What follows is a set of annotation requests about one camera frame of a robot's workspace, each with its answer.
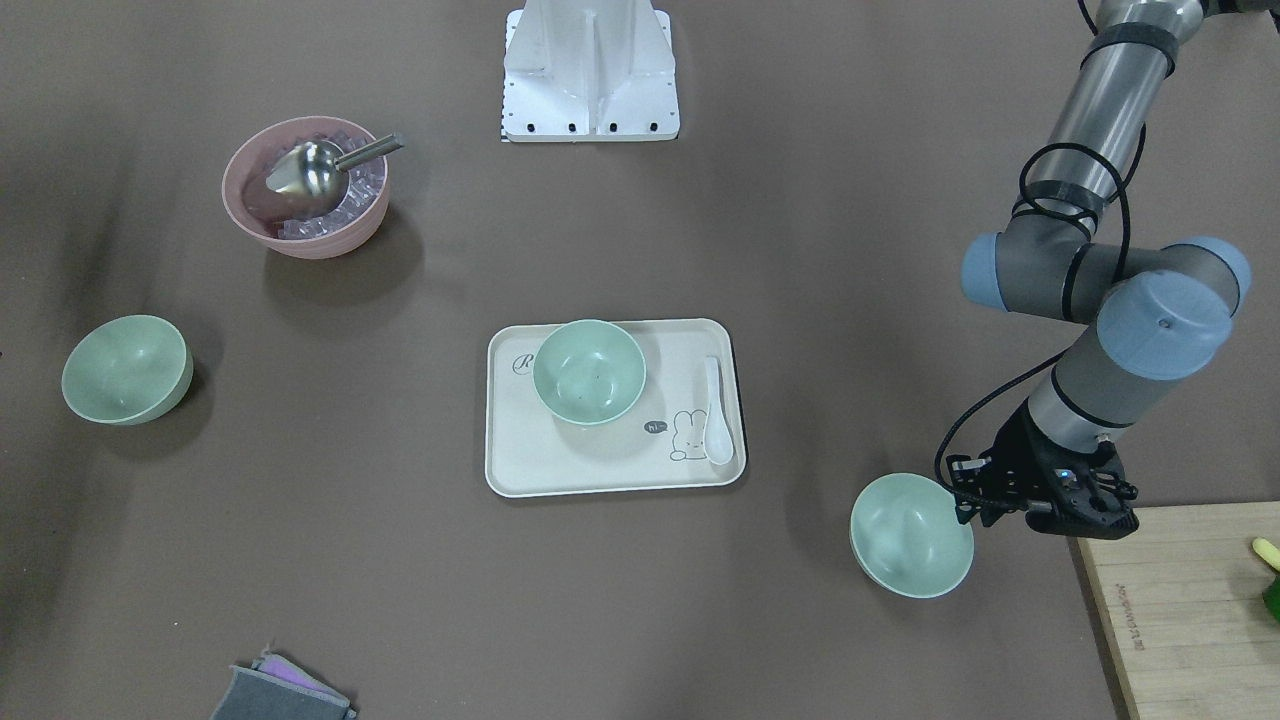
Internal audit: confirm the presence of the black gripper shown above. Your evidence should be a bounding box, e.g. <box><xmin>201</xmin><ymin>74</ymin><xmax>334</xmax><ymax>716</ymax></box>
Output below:
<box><xmin>1023</xmin><ymin>439</ymin><xmax>1139</xmax><ymax>541</ymax></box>

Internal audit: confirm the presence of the green bowl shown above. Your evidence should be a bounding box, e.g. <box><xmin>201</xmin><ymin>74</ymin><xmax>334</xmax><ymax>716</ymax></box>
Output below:
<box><xmin>61</xmin><ymin>314</ymin><xmax>195</xmax><ymax>427</ymax></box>
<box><xmin>532</xmin><ymin>319</ymin><xmax>648</xmax><ymax>427</ymax></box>
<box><xmin>849</xmin><ymin>473</ymin><xmax>975</xmax><ymax>600</ymax></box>

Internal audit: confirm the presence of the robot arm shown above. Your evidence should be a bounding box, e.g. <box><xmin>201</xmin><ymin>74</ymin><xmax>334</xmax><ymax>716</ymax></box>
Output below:
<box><xmin>934</xmin><ymin>1</ymin><xmax>1277</xmax><ymax>539</ymax></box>

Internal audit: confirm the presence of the bamboo cutting board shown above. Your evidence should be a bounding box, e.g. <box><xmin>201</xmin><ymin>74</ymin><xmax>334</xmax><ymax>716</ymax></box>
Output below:
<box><xmin>1075</xmin><ymin>501</ymin><xmax>1279</xmax><ymax>719</ymax></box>

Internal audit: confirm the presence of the yellow plastic knife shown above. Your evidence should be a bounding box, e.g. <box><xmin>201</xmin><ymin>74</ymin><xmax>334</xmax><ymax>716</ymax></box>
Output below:
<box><xmin>1251</xmin><ymin>537</ymin><xmax>1280</xmax><ymax>573</ymax></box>

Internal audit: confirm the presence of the green lime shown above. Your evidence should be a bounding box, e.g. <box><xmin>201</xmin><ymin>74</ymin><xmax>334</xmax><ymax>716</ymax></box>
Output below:
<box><xmin>1262</xmin><ymin>575</ymin><xmax>1280</xmax><ymax>623</ymax></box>

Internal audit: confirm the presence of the white ceramic spoon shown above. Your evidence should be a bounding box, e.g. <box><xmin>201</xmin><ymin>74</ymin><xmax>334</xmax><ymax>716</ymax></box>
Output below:
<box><xmin>704</xmin><ymin>356</ymin><xmax>733</xmax><ymax>466</ymax></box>

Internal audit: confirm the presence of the beige serving tray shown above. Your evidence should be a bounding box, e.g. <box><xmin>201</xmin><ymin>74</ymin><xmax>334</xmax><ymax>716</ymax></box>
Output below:
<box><xmin>484</xmin><ymin>318</ymin><xmax>748</xmax><ymax>498</ymax></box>

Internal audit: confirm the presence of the green bowl on tray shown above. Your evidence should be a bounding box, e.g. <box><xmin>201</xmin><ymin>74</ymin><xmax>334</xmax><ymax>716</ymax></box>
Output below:
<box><xmin>532</xmin><ymin>319</ymin><xmax>648</xmax><ymax>427</ymax></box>

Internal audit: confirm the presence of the grey folded cloth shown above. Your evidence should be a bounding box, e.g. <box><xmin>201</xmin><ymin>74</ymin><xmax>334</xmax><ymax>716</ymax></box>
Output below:
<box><xmin>210</xmin><ymin>650</ymin><xmax>358</xmax><ymax>719</ymax></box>

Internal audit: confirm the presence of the metal scoop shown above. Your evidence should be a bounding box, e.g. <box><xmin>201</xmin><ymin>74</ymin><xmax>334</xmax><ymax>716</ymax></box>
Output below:
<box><xmin>260</xmin><ymin>133</ymin><xmax>404</xmax><ymax>222</ymax></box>

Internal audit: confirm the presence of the pink bowl with ice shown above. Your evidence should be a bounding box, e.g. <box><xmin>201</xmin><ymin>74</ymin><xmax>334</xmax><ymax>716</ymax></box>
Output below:
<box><xmin>221</xmin><ymin>115</ymin><xmax>404</xmax><ymax>260</ymax></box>

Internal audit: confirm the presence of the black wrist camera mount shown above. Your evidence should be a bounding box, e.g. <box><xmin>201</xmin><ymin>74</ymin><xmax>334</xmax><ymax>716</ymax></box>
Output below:
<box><xmin>934</xmin><ymin>404</ymin><xmax>1039</xmax><ymax>527</ymax></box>

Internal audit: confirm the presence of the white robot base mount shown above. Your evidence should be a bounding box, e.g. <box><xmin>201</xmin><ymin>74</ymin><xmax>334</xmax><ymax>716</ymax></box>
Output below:
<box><xmin>500</xmin><ymin>1</ymin><xmax>681</xmax><ymax>143</ymax></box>

